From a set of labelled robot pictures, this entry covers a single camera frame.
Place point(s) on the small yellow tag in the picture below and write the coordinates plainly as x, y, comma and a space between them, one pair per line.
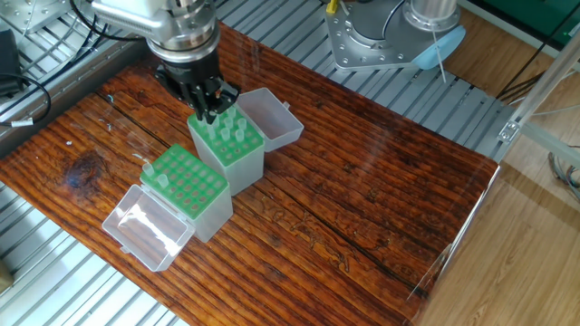
332, 5

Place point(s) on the perforated silver metal plate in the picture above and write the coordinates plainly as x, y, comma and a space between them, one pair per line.
36, 14

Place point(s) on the green rack clear tip box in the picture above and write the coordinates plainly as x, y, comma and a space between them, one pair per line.
195, 195
245, 172

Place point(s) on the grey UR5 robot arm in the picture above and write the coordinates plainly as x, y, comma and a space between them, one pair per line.
136, 14

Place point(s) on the aluminium frame post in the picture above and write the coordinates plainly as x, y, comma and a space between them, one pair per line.
544, 109

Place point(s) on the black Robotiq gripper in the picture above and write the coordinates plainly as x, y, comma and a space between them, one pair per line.
188, 68

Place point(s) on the silver robot mount plate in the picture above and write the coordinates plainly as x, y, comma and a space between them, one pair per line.
372, 45

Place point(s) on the small black device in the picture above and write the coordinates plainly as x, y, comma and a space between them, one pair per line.
5, 54

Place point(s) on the glossy wooden table board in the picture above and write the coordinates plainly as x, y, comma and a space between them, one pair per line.
362, 181

